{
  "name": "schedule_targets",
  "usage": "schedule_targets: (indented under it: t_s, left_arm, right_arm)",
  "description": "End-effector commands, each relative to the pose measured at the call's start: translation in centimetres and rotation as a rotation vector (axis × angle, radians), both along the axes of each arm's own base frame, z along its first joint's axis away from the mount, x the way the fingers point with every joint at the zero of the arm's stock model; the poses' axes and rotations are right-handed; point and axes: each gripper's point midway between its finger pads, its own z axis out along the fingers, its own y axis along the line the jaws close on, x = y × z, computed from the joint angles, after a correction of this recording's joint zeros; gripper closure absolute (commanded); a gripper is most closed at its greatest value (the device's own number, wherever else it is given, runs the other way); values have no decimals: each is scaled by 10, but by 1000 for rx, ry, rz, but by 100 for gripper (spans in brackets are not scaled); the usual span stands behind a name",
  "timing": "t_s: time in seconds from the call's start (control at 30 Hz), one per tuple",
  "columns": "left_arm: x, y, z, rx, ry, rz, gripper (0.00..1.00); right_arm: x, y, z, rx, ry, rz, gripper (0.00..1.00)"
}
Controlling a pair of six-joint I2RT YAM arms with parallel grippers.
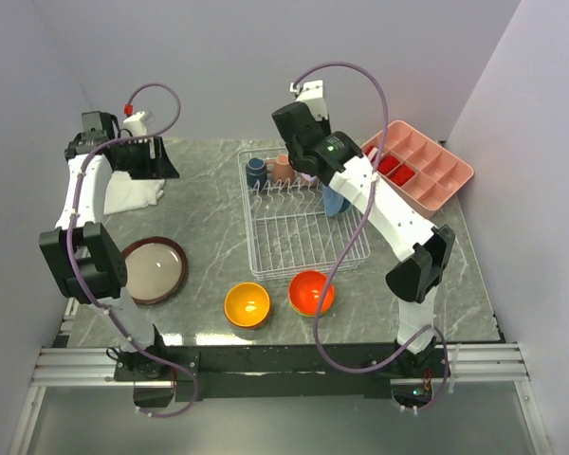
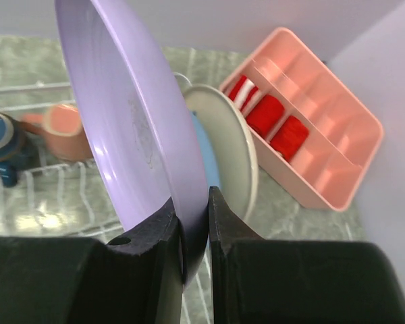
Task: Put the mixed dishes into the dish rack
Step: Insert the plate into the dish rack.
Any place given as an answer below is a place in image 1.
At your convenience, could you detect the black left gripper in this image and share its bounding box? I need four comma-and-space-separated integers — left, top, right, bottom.
115, 136, 179, 180

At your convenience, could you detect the dark blue ceramic mug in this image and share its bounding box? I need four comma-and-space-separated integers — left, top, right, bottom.
246, 157, 267, 191

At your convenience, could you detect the dark red rimmed plate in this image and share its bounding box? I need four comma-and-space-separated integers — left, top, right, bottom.
122, 236, 189, 305

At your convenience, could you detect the pink patterned cup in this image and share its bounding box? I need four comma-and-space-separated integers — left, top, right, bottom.
266, 154, 296, 185

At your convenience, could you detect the lavender plate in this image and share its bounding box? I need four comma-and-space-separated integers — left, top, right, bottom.
298, 173, 320, 187

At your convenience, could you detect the blue plate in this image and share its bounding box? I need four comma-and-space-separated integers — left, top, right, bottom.
321, 184, 351, 217

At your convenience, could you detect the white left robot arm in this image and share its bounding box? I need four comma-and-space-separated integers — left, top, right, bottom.
39, 105, 179, 381

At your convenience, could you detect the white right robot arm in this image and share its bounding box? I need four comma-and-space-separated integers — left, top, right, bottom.
272, 101, 455, 377

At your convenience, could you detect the white folded cloth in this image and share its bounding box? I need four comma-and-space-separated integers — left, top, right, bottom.
103, 172, 165, 215

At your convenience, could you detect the orange-yellow bowl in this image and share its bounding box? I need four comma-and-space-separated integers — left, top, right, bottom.
223, 282, 271, 329

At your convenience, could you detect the red-orange bowl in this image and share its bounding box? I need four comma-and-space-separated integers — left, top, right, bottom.
288, 270, 327, 317

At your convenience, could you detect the red white striped item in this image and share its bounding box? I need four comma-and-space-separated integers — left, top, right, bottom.
364, 146, 378, 160

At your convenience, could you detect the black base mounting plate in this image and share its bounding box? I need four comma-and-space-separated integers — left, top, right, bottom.
112, 343, 451, 409

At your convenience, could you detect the red cloth item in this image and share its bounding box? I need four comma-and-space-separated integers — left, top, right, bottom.
377, 155, 415, 187

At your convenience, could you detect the pink compartment organizer tray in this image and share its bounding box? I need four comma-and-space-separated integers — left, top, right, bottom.
361, 120, 474, 219

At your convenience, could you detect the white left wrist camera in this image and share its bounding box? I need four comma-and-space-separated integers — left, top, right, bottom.
122, 111, 154, 137

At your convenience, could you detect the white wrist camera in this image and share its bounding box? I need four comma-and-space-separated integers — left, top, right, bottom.
289, 80, 329, 121
122, 111, 154, 137

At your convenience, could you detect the white wire dish rack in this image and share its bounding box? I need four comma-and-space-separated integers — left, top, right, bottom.
237, 147, 361, 281

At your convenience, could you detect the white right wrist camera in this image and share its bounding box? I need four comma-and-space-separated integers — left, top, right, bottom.
289, 80, 329, 121

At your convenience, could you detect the aluminium rail frame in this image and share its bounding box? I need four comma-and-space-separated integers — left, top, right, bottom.
7, 139, 551, 455

